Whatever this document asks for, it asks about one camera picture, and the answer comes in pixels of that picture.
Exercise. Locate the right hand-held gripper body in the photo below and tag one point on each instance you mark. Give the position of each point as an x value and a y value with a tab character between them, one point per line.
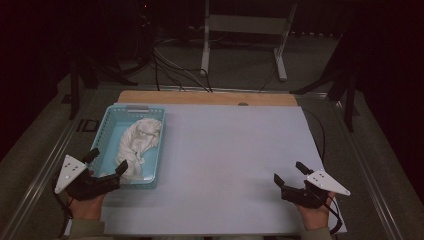
328	183

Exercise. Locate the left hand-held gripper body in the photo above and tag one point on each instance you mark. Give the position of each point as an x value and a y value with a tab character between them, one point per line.
70	173

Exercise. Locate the white cloth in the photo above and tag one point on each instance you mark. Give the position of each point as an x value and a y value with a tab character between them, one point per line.
138	146

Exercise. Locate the light blue plastic basket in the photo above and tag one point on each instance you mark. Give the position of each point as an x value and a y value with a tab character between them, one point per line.
113	133

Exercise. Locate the person's right hand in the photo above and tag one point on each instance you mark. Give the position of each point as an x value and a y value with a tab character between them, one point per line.
315	216

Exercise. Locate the person's left hand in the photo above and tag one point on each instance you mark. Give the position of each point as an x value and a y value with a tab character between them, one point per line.
86	207

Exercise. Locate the black square floor plate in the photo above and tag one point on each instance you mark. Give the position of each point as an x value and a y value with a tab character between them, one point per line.
87	125

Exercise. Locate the black tripod stand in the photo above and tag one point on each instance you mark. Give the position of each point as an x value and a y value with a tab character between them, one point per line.
349	100
75	90

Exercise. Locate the wooden board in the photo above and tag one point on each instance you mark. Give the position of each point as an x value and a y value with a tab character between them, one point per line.
200	97

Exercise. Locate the dark equipment tower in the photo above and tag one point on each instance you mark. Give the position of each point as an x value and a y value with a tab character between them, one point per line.
145	30

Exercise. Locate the white metal stand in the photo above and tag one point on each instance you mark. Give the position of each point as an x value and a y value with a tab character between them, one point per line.
246	25

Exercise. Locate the aluminium rail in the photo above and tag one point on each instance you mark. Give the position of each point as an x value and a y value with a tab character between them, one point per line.
370	180
40	180

